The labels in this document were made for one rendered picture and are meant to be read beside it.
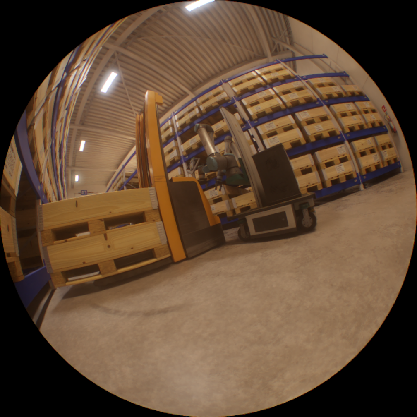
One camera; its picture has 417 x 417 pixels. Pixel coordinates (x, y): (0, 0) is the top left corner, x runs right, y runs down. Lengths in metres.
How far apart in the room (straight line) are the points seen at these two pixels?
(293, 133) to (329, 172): 1.00
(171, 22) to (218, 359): 7.83
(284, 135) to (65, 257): 3.40
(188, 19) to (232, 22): 1.92
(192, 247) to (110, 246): 0.80
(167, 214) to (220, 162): 0.74
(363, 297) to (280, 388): 0.35
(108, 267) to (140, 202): 0.64
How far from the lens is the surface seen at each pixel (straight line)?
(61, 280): 1.33
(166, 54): 7.72
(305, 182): 2.56
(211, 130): 1.78
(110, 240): 1.15
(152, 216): 1.21
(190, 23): 7.55
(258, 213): 1.23
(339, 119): 3.42
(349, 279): 0.62
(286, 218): 1.17
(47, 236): 1.33
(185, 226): 1.32
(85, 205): 1.22
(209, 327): 0.52
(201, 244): 1.42
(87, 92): 8.33
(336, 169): 2.84
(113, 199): 1.20
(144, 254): 1.29
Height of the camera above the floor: 0.38
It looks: 4 degrees up
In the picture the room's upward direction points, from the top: 15 degrees counter-clockwise
